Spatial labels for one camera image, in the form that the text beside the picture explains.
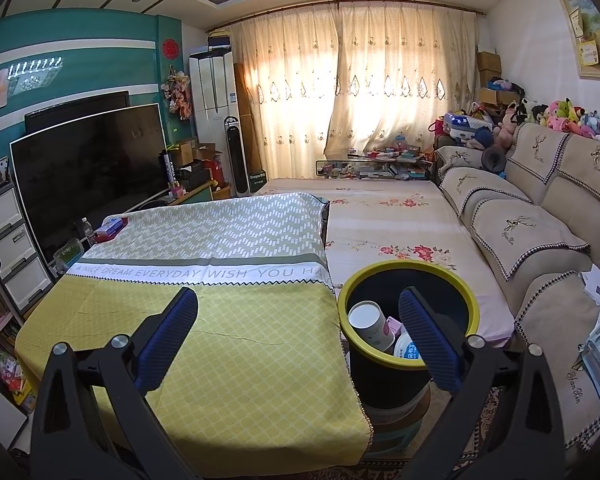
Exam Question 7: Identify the pile of stuffed toys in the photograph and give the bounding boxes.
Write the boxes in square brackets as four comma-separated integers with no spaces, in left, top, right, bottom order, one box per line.
[430,97,600,151]

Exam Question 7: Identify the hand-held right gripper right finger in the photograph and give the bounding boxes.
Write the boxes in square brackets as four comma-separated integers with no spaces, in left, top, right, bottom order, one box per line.
[397,286,566,480]

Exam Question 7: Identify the red fire extinguisher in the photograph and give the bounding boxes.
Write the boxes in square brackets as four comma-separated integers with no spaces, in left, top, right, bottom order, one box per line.
[202,155,226,188]

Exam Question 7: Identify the white standing air conditioner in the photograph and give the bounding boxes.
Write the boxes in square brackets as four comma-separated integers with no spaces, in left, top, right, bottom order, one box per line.
[188,50,241,196]

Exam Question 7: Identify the pink blue box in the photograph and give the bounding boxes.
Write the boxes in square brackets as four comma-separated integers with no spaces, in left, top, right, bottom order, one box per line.
[94,220,128,243]

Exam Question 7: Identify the beige sofa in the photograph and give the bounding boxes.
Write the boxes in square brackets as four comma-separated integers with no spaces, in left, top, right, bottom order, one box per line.
[435,122,600,453]

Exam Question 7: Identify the stack of cardboard boxes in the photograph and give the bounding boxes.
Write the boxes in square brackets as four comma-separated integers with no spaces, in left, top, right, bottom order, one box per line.
[476,51,523,106]

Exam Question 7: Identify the yellow green patterned tablecloth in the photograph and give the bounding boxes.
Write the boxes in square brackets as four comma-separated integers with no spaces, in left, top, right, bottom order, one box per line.
[15,192,373,456]

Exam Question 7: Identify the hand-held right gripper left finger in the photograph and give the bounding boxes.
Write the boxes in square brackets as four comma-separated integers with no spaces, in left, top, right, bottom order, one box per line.
[30,286,201,480]

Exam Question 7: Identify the white drawer cabinet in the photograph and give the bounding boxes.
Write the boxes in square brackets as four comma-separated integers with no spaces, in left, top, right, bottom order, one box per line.
[0,180,53,316]

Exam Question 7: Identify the brown curtain rod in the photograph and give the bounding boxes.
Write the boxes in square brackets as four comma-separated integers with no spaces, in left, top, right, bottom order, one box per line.
[205,0,486,36]

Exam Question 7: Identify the large curved black television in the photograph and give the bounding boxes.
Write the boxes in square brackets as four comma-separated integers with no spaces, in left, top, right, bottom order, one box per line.
[9,103,168,266]

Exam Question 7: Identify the black bin with yellow rim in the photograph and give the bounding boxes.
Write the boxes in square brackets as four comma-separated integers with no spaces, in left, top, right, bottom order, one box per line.
[337,260,481,411]

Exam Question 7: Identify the cluttered low glass shelf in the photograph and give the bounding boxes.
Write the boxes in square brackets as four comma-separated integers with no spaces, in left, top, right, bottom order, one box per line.
[315,149,433,181]

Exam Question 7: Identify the white black tower fan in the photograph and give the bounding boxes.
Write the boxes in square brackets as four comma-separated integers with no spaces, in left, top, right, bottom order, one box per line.
[223,116,251,197]

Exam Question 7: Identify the hanging flower decoration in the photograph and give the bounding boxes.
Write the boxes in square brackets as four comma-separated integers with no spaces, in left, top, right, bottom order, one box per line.
[161,67,192,121]

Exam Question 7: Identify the white pink paper cup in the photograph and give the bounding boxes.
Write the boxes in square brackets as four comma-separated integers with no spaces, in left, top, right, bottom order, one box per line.
[348,301,398,353]

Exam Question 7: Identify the open cardboard boxes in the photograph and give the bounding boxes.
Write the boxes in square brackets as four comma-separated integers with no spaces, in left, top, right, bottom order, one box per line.
[172,140,218,166]

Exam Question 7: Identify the cream embroidered curtain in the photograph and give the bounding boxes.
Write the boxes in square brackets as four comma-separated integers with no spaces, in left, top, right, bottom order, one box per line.
[230,7,346,178]
[324,1,481,158]

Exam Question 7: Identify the tall brown board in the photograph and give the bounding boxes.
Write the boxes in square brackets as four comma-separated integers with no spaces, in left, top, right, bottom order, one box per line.
[233,62,263,176]

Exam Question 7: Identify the pink tissue pack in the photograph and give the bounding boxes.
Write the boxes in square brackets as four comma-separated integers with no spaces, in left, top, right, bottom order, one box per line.
[382,316,406,356]

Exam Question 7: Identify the black tube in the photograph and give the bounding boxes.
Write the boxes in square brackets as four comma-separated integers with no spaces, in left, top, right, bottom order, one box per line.
[160,152,176,193]

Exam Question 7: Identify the cream floral sheet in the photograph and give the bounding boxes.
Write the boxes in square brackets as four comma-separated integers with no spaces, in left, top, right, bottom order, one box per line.
[252,177,516,348]

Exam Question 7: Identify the framed wall picture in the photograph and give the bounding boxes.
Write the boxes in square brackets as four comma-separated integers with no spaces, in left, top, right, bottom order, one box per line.
[555,0,600,81]

